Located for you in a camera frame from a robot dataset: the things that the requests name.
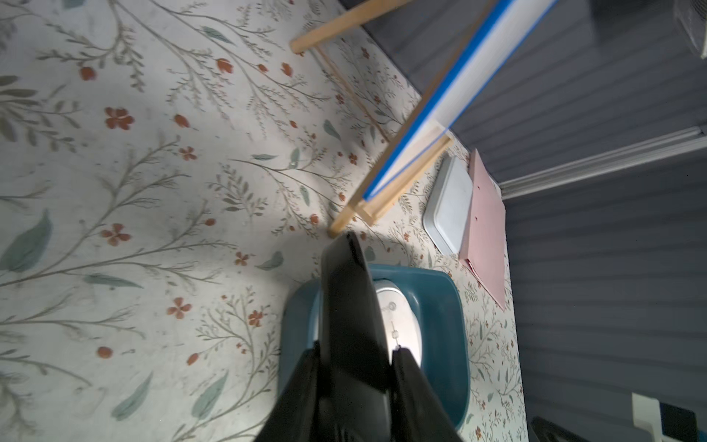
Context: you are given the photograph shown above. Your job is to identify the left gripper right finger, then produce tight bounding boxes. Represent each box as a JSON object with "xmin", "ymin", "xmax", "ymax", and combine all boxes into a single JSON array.
[{"xmin": 391, "ymin": 347, "xmax": 461, "ymax": 441}]

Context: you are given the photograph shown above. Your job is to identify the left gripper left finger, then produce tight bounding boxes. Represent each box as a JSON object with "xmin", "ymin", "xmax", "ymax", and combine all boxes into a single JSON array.
[{"xmin": 255, "ymin": 344, "xmax": 320, "ymax": 442}]

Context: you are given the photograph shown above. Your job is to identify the white slim computer mouse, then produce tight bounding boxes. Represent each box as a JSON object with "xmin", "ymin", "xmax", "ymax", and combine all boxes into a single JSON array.
[{"xmin": 374, "ymin": 280, "xmax": 423, "ymax": 366}]

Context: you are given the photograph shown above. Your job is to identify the teal plastic storage box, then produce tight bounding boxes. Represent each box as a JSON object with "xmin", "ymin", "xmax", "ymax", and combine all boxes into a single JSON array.
[{"xmin": 277, "ymin": 263, "xmax": 471, "ymax": 429}]

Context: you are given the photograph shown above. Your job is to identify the pink folder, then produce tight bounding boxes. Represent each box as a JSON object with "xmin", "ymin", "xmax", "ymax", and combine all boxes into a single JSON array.
[{"xmin": 460, "ymin": 149, "xmax": 506, "ymax": 311}]

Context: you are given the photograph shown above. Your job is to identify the light blue pencil case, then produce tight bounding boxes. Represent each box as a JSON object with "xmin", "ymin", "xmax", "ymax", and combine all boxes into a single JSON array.
[{"xmin": 423, "ymin": 156, "xmax": 473, "ymax": 256}]

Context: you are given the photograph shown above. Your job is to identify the floral table mat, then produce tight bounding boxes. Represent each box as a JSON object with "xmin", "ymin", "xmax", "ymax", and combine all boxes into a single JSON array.
[{"xmin": 0, "ymin": 0, "xmax": 528, "ymax": 442}]

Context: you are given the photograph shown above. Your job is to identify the wooden easel stand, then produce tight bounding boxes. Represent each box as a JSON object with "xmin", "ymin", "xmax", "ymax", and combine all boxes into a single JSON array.
[{"xmin": 289, "ymin": 0, "xmax": 501, "ymax": 239}]

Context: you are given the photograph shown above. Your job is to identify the white board blue frame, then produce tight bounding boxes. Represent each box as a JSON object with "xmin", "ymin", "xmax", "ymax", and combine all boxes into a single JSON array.
[{"xmin": 384, "ymin": 1, "xmax": 554, "ymax": 179}]

